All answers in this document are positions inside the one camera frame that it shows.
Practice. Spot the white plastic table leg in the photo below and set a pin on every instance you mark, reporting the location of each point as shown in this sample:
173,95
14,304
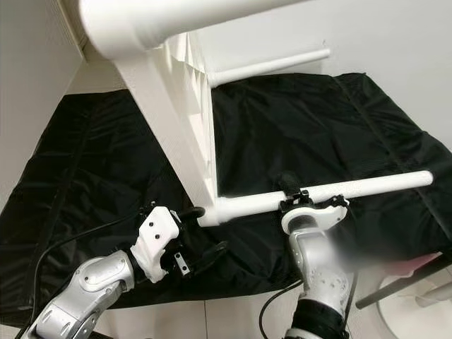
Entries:
219,14
374,183
275,63

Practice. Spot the white plastic table top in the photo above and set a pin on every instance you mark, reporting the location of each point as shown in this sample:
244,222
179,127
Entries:
169,127

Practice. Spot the black table cloth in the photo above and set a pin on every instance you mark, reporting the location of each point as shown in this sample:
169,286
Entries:
360,127

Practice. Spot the black stand pole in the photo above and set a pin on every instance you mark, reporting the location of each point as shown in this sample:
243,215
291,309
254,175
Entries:
406,281

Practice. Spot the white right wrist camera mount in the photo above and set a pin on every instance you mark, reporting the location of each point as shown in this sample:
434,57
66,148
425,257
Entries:
311,217

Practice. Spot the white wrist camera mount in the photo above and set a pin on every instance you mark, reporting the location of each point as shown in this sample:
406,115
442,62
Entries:
311,217
157,234

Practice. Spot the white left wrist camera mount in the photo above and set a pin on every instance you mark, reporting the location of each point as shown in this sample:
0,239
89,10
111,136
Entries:
157,234

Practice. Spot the white door frame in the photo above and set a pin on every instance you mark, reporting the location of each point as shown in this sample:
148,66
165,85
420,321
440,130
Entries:
74,21

